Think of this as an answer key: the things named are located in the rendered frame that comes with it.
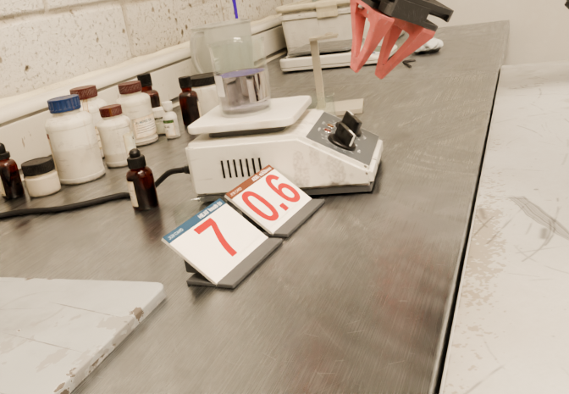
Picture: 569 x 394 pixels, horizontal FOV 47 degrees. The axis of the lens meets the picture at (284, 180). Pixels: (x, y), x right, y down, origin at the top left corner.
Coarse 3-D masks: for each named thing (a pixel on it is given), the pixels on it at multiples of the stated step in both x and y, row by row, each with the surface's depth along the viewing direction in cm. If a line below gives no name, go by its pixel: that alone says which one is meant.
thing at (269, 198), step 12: (264, 180) 66; (276, 180) 67; (240, 192) 62; (252, 192) 63; (264, 192) 64; (276, 192) 65; (288, 192) 66; (300, 192) 67; (252, 204) 62; (264, 204) 63; (276, 204) 64; (288, 204) 65; (264, 216) 61; (276, 216) 62
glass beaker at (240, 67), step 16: (224, 48) 69; (240, 48) 69; (256, 48) 70; (224, 64) 69; (240, 64) 69; (256, 64) 70; (224, 80) 70; (240, 80) 70; (256, 80) 70; (224, 96) 71; (240, 96) 70; (256, 96) 70; (224, 112) 72; (240, 112) 71; (256, 112) 71
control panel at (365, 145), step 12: (324, 120) 75; (336, 120) 77; (312, 132) 70; (324, 132) 71; (324, 144) 68; (360, 144) 72; (372, 144) 74; (348, 156) 67; (360, 156) 69; (372, 156) 70
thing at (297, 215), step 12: (288, 180) 68; (240, 204) 61; (300, 204) 66; (312, 204) 66; (252, 216) 61; (288, 216) 63; (300, 216) 63; (264, 228) 60; (276, 228) 61; (288, 228) 61
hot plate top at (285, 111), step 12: (300, 96) 78; (216, 108) 78; (276, 108) 73; (288, 108) 72; (300, 108) 71; (204, 120) 72; (216, 120) 71; (228, 120) 70; (240, 120) 69; (252, 120) 69; (264, 120) 68; (276, 120) 68; (288, 120) 68; (192, 132) 70; (204, 132) 70; (216, 132) 70
